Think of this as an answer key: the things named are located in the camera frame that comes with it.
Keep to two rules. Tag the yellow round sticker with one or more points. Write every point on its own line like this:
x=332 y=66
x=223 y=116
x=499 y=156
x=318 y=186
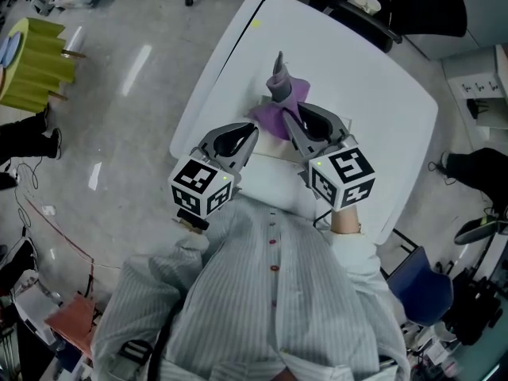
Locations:
x=257 y=23

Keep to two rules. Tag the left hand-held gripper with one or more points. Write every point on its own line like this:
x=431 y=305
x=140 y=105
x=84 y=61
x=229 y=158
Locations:
x=198 y=181

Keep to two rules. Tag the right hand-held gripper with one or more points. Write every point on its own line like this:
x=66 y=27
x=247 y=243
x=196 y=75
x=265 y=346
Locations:
x=345 y=177

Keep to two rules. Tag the black padded chair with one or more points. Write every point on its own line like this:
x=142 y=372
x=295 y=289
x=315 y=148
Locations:
x=428 y=6

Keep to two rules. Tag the purple and grey sock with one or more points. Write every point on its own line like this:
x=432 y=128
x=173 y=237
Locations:
x=270 y=117

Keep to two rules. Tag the person's left forearm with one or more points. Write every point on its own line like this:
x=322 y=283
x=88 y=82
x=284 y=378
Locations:
x=190 y=244

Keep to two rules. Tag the blue chair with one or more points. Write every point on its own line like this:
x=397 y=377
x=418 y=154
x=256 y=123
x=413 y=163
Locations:
x=424 y=292

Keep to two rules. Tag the person's striped white shirt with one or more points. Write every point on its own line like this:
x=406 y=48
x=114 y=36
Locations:
x=246 y=292

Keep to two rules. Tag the white table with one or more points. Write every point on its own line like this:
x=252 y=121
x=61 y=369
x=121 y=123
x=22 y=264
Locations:
x=357 y=74

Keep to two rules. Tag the white drawer unit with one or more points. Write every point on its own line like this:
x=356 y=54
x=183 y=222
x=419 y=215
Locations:
x=480 y=87

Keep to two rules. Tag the blue plate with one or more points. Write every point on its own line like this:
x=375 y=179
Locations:
x=10 y=50

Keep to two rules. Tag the white power adapter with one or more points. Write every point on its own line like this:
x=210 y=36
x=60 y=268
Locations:
x=48 y=209

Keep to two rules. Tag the person's right forearm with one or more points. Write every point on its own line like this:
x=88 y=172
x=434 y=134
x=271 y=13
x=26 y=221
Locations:
x=345 y=220

